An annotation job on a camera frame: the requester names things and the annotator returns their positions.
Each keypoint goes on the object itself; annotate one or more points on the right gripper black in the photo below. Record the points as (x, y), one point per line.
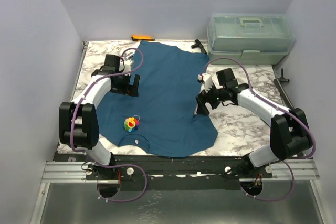
(208, 98)

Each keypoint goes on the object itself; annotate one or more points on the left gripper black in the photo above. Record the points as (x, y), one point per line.
(129, 89)

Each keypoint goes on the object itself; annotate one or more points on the rainbow flower plush brooch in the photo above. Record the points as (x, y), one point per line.
(131, 124)

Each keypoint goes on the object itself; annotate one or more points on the blue t-shirt garment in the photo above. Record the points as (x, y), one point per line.
(166, 104)

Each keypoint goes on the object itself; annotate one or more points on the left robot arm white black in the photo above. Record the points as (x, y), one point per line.
(78, 123)

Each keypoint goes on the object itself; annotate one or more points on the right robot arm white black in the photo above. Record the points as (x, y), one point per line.
(289, 131)

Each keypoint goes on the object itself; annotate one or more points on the metal faucet fitting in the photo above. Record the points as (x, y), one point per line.
(128, 56)

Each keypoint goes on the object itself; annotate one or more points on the orange utility knife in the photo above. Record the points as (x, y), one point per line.
(141, 38)

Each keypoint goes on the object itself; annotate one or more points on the green plastic toolbox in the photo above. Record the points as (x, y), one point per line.
(259, 39)

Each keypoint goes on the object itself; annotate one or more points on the black clamp bar tool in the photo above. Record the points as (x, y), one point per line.
(278, 82)

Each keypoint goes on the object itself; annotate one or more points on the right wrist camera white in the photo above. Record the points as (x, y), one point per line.
(206, 82)

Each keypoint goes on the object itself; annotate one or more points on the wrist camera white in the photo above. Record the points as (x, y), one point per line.
(126, 65)
(206, 82)

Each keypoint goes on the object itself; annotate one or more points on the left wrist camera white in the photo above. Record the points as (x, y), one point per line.
(126, 65)

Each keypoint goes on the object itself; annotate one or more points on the black T-handle tool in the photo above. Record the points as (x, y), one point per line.
(198, 44)

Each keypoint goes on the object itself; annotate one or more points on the aluminium rail frame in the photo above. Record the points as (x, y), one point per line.
(73, 172)

